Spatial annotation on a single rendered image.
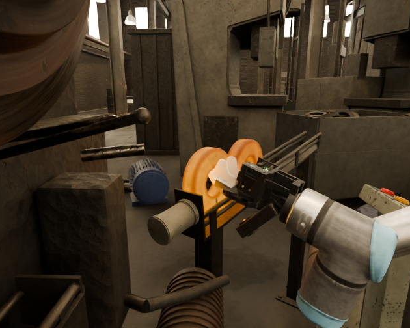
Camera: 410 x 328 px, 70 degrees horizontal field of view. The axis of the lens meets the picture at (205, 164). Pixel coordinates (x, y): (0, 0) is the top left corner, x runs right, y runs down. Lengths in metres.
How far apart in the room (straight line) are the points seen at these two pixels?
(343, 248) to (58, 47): 0.47
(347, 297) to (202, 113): 2.48
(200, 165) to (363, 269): 0.34
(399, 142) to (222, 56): 1.63
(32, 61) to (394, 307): 1.12
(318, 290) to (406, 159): 2.27
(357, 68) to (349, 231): 3.60
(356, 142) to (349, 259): 1.93
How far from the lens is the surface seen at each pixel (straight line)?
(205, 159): 0.61
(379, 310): 1.16
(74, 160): 0.55
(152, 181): 2.30
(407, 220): 0.68
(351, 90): 4.00
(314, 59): 9.11
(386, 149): 2.63
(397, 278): 1.10
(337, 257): 0.54
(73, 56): 0.35
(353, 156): 2.43
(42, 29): 0.23
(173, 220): 0.56
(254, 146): 0.78
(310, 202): 0.54
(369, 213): 1.40
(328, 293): 0.58
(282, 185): 0.58
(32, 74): 0.25
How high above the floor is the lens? 0.92
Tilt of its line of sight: 14 degrees down
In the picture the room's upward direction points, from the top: straight up
